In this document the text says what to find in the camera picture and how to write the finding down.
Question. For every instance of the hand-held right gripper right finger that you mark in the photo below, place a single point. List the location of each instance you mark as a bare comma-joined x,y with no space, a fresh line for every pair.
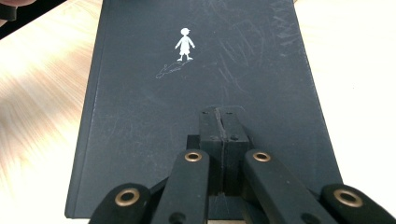
235,140

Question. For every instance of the black hardcover book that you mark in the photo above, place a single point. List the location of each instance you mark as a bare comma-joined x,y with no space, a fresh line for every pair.
140,109

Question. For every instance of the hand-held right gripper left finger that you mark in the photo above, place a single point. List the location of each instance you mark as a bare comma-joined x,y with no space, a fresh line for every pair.
213,140

